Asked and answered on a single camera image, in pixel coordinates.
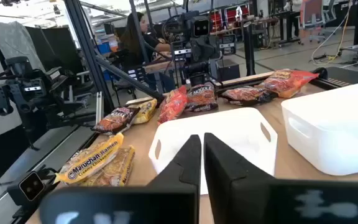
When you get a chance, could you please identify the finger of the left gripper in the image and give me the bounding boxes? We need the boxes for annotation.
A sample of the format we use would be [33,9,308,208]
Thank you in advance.
[218,33,237,57]
[170,40,194,59]

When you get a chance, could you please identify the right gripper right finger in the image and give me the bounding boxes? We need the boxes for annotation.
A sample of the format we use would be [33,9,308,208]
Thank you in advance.
[203,133,358,224]

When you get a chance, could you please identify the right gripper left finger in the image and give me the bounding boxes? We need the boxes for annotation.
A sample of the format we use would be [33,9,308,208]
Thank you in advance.
[39,134,202,224]

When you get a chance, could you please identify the black Fire Noodle packet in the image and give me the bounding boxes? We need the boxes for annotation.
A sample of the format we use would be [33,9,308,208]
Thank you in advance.
[221,85,279,106]
[184,82,219,113]
[91,106,140,136]

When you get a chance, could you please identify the red Saucy Noodle packet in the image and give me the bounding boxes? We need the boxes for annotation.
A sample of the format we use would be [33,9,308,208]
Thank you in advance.
[157,85,188,126]
[259,68,319,99]

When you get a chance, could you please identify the white plastic bin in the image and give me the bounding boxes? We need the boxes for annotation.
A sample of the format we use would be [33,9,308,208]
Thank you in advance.
[280,81,358,176]
[148,107,278,196]

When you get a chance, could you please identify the yellow Maruchan ramen packet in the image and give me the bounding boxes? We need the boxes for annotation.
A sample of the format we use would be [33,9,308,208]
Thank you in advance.
[131,98,158,125]
[53,133,125,185]
[79,145,136,187]

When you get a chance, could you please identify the black pole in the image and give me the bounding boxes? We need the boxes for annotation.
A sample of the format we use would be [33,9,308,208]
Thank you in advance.
[242,21,257,77]

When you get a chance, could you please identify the black box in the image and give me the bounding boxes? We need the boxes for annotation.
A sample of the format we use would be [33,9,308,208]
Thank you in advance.
[216,58,241,82]

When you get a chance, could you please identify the red tool chest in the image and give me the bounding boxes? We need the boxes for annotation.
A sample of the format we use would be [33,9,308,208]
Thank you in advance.
[209,7,250,32]

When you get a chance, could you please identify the person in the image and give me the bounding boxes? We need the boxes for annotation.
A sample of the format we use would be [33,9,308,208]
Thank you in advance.
[283,0,303,39]
[119,11,177,93]

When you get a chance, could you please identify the black diagonal rig strut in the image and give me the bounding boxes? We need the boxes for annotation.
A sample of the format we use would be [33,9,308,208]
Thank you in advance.
[95,55,165,102]

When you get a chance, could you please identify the blue storage box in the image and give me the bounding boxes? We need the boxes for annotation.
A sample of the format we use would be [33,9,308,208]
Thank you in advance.
[97,42,111,55]

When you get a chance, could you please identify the grey office chair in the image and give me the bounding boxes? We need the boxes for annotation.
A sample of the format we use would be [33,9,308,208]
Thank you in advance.
[299,0,337,44]

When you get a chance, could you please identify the silver aluminium extrusion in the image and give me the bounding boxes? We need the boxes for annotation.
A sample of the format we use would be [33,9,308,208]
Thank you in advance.
[94,91,104,126]

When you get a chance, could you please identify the black hazard-striped floor mat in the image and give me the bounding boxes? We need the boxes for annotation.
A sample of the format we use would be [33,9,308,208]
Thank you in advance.
[323,66,358,91]

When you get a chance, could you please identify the grey curtain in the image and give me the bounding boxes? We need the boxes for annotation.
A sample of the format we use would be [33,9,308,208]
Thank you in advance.
[0,19,47,74]

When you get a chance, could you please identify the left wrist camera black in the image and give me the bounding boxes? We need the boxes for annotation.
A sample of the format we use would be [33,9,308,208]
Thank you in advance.
[192,16,211,39]

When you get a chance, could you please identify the black rig post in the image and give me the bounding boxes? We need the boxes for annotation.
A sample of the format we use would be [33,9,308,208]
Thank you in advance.
[63,0,115,114]

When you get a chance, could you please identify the yellow floor cable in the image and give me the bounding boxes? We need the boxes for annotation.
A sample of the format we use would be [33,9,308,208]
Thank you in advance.
[310,0,353,65]

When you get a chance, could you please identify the small black table camera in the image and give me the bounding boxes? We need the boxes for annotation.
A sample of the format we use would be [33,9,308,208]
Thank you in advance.
[7,169,58,208]

